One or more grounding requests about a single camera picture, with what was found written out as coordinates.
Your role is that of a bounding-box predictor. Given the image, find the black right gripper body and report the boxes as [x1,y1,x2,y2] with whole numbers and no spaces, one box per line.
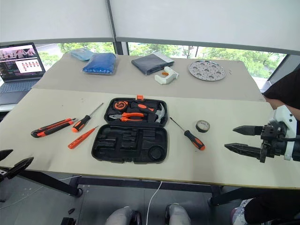
[259,121,289,164]

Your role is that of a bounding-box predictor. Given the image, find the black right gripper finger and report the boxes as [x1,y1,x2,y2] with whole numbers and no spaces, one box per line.
[224,142,262,162]
[232,125,264,137]

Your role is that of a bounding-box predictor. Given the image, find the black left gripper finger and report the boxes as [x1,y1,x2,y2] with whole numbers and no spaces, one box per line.
[0,149,14,162]
[4,156,35,180]

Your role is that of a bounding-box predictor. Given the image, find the black plastic tool case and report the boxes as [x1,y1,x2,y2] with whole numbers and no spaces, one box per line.
[91,94,169,165]

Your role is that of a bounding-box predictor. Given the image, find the black electrical tape roll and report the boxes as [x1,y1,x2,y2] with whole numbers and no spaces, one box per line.
[195,120,210,134]

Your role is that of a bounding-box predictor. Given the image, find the black orange utility knife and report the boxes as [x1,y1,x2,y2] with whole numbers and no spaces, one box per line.
[30,118,77,138]

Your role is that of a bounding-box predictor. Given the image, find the short black orange screwdriver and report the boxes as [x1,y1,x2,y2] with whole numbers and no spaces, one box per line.
[169,117,206,151]

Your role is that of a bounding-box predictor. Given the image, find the person in black clothes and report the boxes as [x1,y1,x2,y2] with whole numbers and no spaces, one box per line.
[243,68,300,225]

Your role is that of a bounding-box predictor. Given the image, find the grey sneaker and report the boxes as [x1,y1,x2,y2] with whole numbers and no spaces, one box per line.
[230,198,255,225]

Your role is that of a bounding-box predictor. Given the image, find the orange voltage tester pen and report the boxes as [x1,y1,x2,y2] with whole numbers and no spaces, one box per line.
[67,125,100,150]

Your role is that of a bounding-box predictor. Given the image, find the round perforated metal plate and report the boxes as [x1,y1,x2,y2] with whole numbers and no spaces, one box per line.
[188,59,226,82]

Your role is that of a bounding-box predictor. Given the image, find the long shaft black orange screwdriver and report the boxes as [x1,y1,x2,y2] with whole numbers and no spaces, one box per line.
[71,102,105,133]

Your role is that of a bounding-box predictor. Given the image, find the open laptop computer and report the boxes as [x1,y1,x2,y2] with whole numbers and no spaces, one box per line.
[0,42,46,105]

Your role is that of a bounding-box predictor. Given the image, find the grey rounded shape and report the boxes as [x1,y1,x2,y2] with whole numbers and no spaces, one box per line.
[105,206,143,225]
[165,203,191,225]

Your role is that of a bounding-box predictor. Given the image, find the white plastic part orange clip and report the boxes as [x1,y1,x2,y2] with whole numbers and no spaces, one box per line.
[154,66,180,85]

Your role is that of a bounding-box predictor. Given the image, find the orange black tape measure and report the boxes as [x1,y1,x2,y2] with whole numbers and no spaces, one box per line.
[112,100,128,111]

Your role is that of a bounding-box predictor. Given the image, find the white roller blind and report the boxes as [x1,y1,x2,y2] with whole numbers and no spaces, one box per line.
[0,0,116,47]
[109,0,300,56]

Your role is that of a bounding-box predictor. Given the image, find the folded grey cloth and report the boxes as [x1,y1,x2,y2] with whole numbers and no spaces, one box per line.
[131,52,175,76]

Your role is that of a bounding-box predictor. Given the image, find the light blue plastic bag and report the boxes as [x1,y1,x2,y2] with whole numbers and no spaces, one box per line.
[69,48,91,62]

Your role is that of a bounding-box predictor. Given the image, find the bag of blue beads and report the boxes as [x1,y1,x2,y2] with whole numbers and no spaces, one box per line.
[82,52,117,76]

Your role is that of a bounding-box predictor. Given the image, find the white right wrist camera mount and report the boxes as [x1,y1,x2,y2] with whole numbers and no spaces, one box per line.
[269,105,298,161]

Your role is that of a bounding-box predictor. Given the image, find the black metal table frame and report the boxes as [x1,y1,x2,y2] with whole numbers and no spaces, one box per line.
[0,166,300,207]

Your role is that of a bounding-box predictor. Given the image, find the white cable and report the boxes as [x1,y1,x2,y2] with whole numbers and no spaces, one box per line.
[145,180,164,225]

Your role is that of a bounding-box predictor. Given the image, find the claw hammer black orange handle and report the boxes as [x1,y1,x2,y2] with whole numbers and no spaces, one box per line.
[130,101,167,124]

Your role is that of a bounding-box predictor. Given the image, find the orange handled pliers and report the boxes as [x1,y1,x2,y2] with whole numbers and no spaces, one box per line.
[108,112,148,123]

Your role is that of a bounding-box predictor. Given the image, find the grey window frame post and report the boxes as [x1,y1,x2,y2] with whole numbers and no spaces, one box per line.
[105,0,128,56]

